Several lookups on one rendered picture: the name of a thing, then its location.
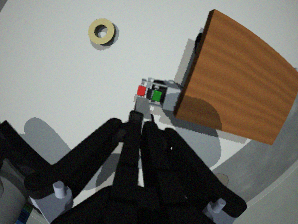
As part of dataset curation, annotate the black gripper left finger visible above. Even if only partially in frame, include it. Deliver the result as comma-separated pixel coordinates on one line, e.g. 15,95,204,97
24,97,144,224

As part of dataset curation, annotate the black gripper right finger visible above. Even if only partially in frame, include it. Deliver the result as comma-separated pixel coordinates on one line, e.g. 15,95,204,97
140,98,247,224

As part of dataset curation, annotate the beige roll of masking tape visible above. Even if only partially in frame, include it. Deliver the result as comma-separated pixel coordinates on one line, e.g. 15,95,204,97
88,18,116,45

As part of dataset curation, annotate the brown wooden dolly with black caster wheels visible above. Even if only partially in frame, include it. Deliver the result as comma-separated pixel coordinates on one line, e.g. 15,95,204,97
137,9,298,145

